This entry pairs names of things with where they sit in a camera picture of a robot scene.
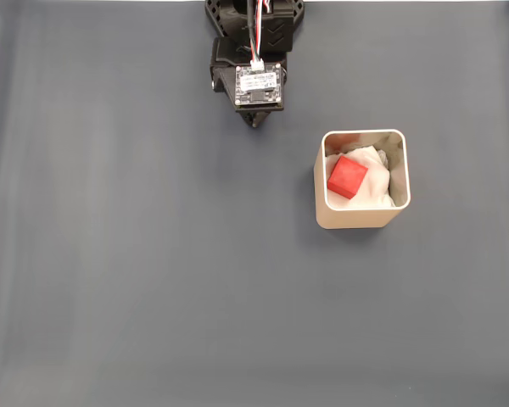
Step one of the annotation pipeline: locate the red cube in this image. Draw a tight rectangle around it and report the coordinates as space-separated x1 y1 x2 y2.
327 155 369 199

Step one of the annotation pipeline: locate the beige square box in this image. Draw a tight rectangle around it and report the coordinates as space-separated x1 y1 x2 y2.
313 129 411 231

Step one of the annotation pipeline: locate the white crumpled cloth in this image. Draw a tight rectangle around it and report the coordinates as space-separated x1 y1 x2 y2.
324 146 396 210

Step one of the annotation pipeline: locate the camera circuit board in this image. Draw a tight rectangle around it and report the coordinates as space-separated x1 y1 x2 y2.
234 62 283 106

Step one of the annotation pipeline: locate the multicoloured camera cable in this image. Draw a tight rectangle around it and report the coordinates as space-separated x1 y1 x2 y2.
245 0 275 71

